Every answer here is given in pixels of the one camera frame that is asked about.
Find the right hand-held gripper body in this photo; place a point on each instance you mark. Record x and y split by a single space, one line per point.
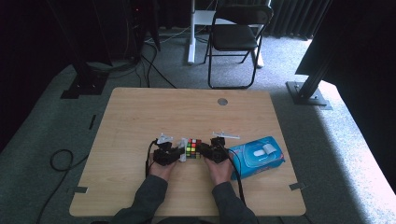
216 154

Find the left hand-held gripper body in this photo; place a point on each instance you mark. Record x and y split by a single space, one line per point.
163 155

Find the white wet wipe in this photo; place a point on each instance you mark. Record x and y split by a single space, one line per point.
183 143

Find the colourful puzzle cube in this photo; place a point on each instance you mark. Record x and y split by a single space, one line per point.
193 148

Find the blue wet wipe pack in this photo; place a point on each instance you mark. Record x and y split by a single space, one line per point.
258 157

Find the person's left hand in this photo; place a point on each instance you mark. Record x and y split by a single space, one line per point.
162 172

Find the person's right hand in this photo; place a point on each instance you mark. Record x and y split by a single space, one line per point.
221 174

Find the grey round table grommet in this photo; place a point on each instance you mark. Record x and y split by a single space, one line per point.
222 101

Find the grey tape piece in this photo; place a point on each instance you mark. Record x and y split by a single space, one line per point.
81 189
297 186

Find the black stand with base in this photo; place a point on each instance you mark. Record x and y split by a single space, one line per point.
85 84

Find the black folding chair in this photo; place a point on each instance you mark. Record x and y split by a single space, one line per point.
233 37

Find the black equipment rack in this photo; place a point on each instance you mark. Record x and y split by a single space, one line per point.
141 25

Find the dark pleated curtain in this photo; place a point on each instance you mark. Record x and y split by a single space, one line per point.
289 18

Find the white desk frame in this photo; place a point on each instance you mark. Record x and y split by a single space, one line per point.
191 46

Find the metal stand with base plate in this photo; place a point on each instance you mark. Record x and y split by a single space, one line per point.
306 93

